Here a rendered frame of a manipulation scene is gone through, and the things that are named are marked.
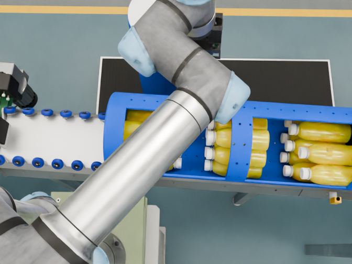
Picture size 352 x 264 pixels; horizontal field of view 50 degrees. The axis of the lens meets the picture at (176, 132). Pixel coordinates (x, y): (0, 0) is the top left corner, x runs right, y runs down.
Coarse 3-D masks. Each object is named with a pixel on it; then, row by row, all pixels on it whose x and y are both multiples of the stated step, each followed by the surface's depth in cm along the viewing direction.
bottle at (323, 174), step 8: (312, 168) 127; (320, 168) 125; (328, 168) 125; (336, 168) 125; (344, 168) 125; (312, 176) 126; (320, 176) 125; (328, 176) 124; (336, 176) 124; (344, 176) 124; (328, 184) 126; (336, 184) 126; (344, 184) 125
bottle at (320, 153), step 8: (320, 144) 127; (328, 144) 127; (312, 152) 126; (320, 152) 125; (328, 152) 124; (336, 152) 124; (344, 152) 124; (312, 160) 127; (320, 160) 125; (328, 160) 125; (336, 160) 125; (344, 160) 125
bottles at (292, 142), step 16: (208, 144) 134; (288, 144) 133; (304, 144) 131; (336, 144) 131; (176, 160) 134; (208, 160) 134; (288, 160) 138; (304, 160) 137; (224, 176) 134; (256, 176) 132
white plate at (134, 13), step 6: (132, 0) 156; (138, 0) 155; (144, 0) 155; (150, 0) 155; (132, 6) 155; (138, 6) 155; (144, 6) 155; (132, 12) 154; (138, 12) 154; (144, 12) 154; (132, 18) 153; (138, 18) 153; (132, 24) 152
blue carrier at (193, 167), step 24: (120, 96) 126; (144, 96) 127; (168, 96) 128; (120, 120) 119; (240, 120) 120; (312, 120) 120; (336, 120) 120; (120, 144) 119; (192, 144) 146; (240, 144) 118; (192, 168) 140; (240, 168) 121; (264, 168) 141
